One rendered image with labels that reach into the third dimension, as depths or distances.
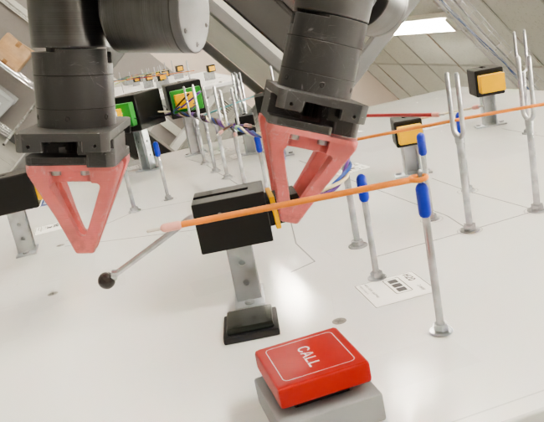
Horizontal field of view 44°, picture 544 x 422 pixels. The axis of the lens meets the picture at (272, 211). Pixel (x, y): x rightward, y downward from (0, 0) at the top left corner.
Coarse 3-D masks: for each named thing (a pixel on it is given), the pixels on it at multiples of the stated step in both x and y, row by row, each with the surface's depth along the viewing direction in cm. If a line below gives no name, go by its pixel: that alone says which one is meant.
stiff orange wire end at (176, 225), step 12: (396, 180) 40; (408, 180) 40; (420, 180) 40; (336, 192) 40; (348, 192) 40; (360, 192) 40; (276, 204) 40; (288, 204) 40; (300, 204) 40; (216, 216) 40; (228, 216) 40; (240, 216) 40; (156, 228) 40; (168, 228) 40; (180, 228) 40
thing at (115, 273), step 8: (192, 216) 53; (168, 232) 53; (176, 232) 53; (160, 240) 53; (152, 248) 53; (136, 256) 53; (144, 256) 53; (128, 264) 53; (112, 272) 53; (120, 272) 53
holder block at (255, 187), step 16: (208, 192) 54; (224, 192) 53; (240, 192) 52; (256, 192) 51; (192, 208) 50; (208, 208) 51; (224, 208) 51; (240, 208) 51; (208, 224) 51; (224, 224) 51; (240, 224) 51; (256, 224) 51; (208, 240) 51; (224, 240) 51; (240, 240) 51; (256, 240) 51; (272, 240) 51
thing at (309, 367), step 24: (312, 336) 38; (336, 336) 37; (264, 360) 36; (288, 360) 36; (312, 360) 35; (336, 360) 35; (360, 360) 34; (288, 384) 33; (312, 384) 34; (336, 384) 34
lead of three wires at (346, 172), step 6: (348, 162) 57; (348, 168) 56; (342, 174) 55; (348, 174) 55; (336, 180) 54; (342, 180) 54; (330, 186) 53; (336, 186) 54; (324, 192) 53; (330, 192) 53
